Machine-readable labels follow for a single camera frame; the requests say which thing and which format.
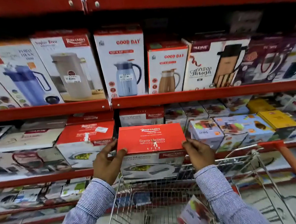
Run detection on purple cookware box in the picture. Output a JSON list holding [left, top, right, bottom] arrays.
[[230, 35, 296, 86]]

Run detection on red-lid casserole box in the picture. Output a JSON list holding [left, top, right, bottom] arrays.
[[54, 120, 118, 171], [66, 111, 115, 126], [115, 122, 189, 184], [118, 106, 166, 128]]

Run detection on pale chopper carton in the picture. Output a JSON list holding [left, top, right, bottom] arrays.
[[175, 194, 215, 224]]

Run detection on knife set box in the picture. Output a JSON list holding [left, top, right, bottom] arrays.
[[179, 34, 254, 91]]

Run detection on white and black appliance box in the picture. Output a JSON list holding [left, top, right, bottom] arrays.
[[269, 38, 296, 83]]

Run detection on yellow box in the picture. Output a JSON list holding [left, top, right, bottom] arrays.
[[256, 108, 296, 131], [247, 98, 276, 114]]

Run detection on blue jug box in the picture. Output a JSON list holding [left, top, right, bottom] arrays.
[[0, 37, 65, 109]]

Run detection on person's right forearm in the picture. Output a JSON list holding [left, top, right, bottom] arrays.
[[193, 161, 272, 224]]

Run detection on tall blue flask box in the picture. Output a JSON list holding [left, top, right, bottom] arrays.
[[93, 25, 148, 99]]

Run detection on white boxes with red print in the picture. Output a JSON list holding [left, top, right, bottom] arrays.
[[275, 92, 296, 125]]

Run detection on flat white box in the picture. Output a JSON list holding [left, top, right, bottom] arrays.
[[0, 128, 65, 153], [19, 116, 69, 132]]

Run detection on person's left hand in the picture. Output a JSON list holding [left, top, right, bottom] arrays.
[[91, 138, 130, 187]]

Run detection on red pot picture box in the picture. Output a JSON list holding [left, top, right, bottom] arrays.
[[0, 146, 72, 182]]

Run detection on wire shopping cart red handle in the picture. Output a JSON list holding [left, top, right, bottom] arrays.
[[98, 139, 296, 224]]

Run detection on person's left forearm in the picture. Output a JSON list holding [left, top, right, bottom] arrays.
[[39, 177, 118, 224]]

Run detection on red metal shelf rack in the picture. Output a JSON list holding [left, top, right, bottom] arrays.
[[0, 0, 296, 224]]

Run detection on stack of pale chopper boxes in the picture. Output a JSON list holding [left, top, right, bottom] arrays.
[[163, 94, 277, 157]]

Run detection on blue packet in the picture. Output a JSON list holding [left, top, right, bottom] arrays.
[[133, 191, 152, 207]]

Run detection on row of small kitchenware boxes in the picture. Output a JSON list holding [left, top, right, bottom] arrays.
[[0, 178, 92, 211]]

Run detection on person's right hand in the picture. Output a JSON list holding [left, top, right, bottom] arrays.
[[181, 137, 217, 173]]

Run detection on white jug box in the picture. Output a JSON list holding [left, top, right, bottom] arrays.
[[29, 28, 106, 105]]

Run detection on brown flask box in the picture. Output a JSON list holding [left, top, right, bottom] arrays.
[[145, 40, 192, 95]]

